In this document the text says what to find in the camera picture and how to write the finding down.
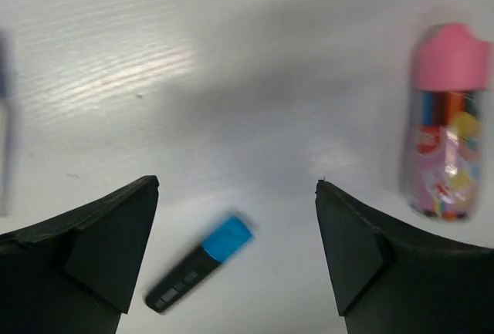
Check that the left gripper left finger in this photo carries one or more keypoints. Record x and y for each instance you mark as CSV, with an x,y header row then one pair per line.
x,y
76,272

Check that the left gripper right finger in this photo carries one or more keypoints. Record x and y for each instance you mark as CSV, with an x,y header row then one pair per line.
x,y
391,277

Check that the blue cap highlighter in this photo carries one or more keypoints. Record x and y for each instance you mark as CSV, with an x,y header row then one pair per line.
x,y
215,246

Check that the pink cap marker tube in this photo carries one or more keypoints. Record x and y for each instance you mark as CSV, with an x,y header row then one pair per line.
x,y
450,73

